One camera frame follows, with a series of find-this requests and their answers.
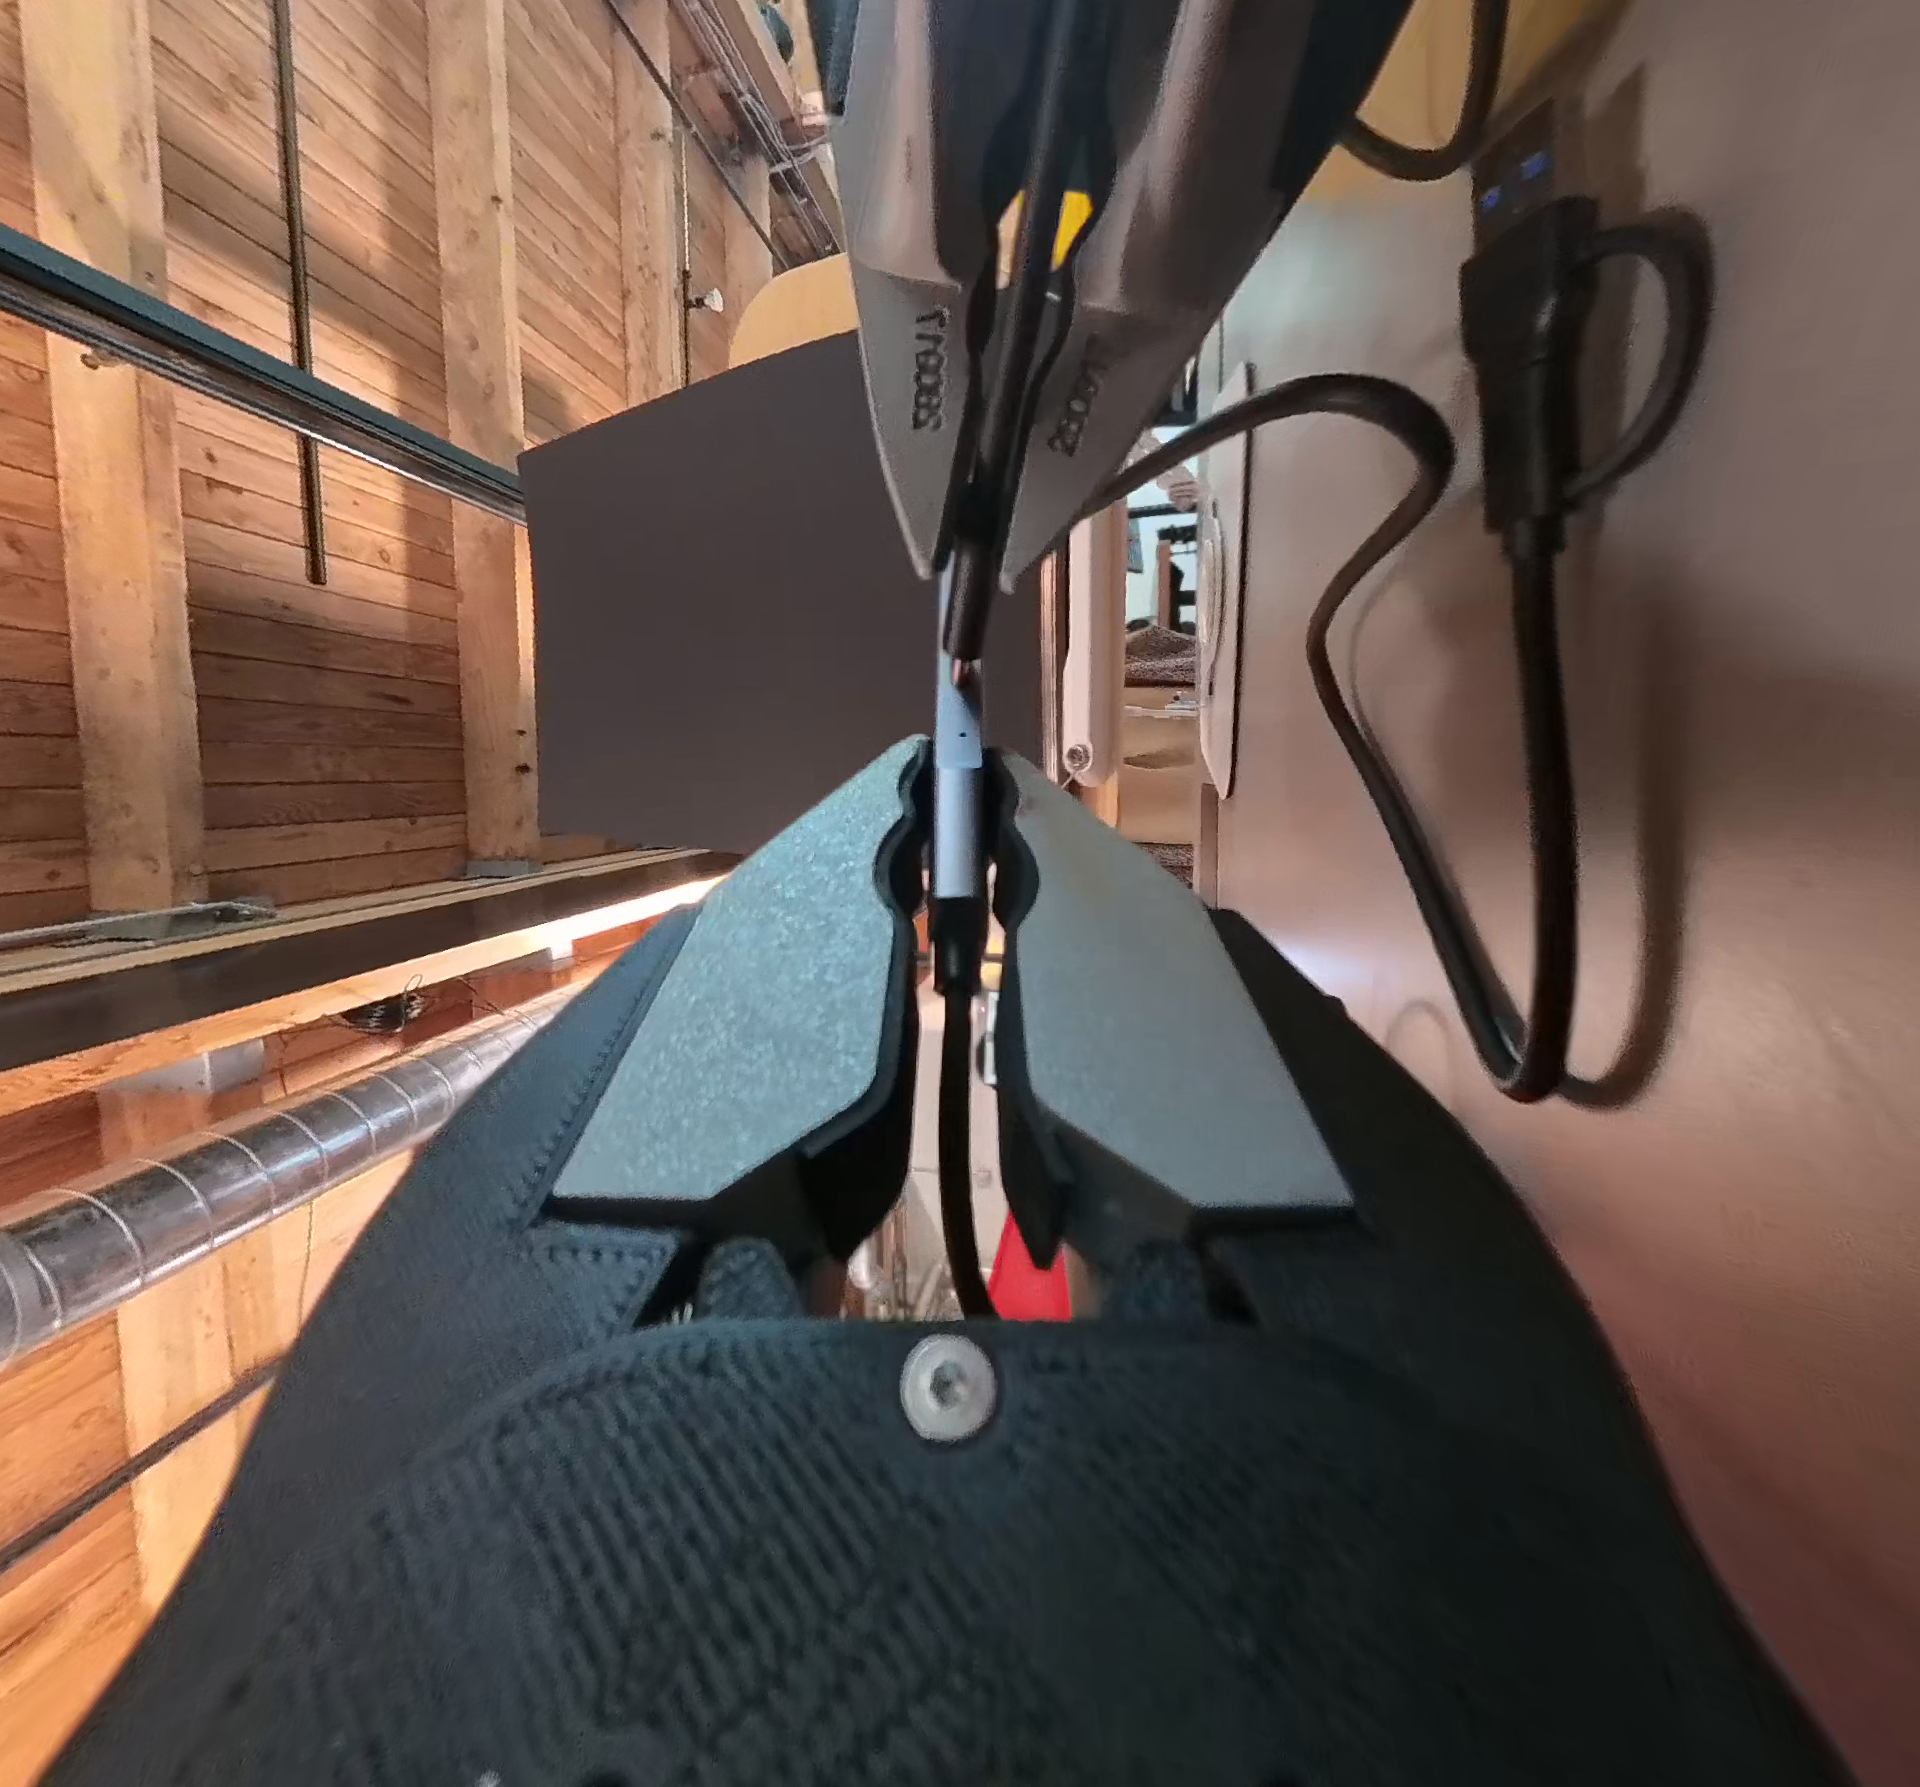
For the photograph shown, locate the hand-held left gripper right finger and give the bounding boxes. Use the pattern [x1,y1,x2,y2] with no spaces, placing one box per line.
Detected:
[982,751,1356,1272]

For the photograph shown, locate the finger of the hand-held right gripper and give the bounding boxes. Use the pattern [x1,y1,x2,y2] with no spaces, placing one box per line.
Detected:
[831,0,1124,582]
[995,0,1468,582]

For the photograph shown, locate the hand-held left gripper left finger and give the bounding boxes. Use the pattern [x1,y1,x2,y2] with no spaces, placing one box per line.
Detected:
[555,738,932,1264]

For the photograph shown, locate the grey usb hub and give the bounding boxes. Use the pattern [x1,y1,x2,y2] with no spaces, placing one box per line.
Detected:
[927,569,1006,1318]

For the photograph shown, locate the black braided usb cable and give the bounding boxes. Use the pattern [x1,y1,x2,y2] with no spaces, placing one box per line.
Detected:
[937,0,1713,1110]

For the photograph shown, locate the wooden backing board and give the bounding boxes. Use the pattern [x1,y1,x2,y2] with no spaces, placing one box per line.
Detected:
[725,254,869,375]

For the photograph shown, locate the black display panel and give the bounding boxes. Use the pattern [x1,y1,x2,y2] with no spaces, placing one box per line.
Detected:
[517,330,1055,863]

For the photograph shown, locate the silver air duct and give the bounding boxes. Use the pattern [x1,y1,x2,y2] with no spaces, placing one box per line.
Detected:
[0,983,592,1372]

